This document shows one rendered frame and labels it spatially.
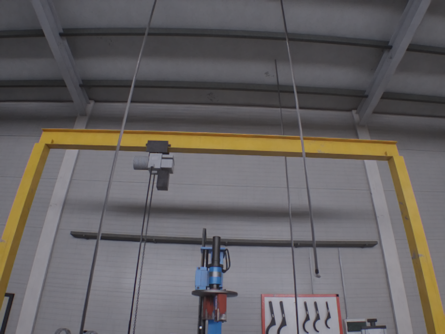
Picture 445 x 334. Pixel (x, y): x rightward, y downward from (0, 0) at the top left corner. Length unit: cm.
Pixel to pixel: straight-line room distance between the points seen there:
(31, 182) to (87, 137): 98
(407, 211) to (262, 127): 422
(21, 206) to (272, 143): 347
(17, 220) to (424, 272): 507
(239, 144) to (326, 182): 327
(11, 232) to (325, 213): 561
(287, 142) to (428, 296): 262
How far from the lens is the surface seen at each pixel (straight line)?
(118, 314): 623
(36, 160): 478
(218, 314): 377
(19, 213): 450
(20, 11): 778
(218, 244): 421
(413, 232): 448
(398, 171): 479
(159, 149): 424
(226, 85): 739
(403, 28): 720
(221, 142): 436
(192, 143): 435
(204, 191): 660
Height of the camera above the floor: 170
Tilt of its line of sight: 29 degrees up
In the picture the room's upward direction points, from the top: 2 degrees clockwise
